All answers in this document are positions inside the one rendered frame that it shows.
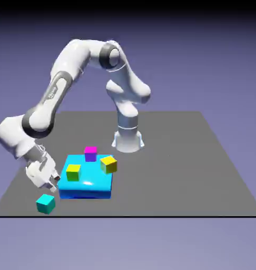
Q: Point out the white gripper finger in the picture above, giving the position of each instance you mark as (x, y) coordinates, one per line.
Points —
(56, 177)
(52, 187)

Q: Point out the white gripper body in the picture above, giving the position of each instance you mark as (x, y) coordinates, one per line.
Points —
(40, 174)

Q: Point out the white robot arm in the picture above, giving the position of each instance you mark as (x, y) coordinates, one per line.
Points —
(77, 54)

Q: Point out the small lime green cube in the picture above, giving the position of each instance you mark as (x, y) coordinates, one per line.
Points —
(73, 172)

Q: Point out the small teal cube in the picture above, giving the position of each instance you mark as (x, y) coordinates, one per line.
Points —
(45, 203)

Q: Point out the small magenta cube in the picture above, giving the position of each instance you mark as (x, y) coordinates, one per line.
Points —
(90, 153)

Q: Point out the small yellow cube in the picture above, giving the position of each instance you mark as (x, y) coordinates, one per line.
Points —
(109, 164)

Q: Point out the large blue box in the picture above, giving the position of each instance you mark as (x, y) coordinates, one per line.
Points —
(85, 179)

